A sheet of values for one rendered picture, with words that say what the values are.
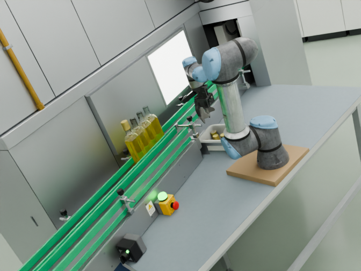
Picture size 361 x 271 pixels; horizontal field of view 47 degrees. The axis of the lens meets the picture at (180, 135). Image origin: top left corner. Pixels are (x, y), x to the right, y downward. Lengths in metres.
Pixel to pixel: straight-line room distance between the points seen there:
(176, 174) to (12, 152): 0.77
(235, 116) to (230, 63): 0.25
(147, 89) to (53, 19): 0.65
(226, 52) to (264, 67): 1.22
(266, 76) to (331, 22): 2.84
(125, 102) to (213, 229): 0.82
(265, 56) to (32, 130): 1.60
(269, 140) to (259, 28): 1.06
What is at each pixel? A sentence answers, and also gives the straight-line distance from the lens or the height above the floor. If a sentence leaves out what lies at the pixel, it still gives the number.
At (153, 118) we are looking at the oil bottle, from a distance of 2.11.
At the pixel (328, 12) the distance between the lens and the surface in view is 5.55.
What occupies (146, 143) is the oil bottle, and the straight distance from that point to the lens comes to 2.07.
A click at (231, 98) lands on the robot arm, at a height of 1.20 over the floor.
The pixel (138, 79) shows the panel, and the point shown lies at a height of 1.23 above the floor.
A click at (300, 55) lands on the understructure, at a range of 3.39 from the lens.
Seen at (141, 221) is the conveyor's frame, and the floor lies 0.81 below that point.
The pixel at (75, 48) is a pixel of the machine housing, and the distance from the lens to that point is 2.04.
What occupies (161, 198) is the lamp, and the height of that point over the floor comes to 0.84.
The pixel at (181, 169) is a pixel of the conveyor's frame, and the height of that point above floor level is 0.82.
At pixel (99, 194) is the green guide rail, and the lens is 1.94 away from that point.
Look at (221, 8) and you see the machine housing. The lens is 2.78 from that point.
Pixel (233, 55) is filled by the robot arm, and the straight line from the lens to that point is 1.62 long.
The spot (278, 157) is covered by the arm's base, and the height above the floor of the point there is 0.82.
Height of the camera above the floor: 1.86
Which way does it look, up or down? 25 degrees down
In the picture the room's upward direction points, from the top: 22 degrees counter-clockwise
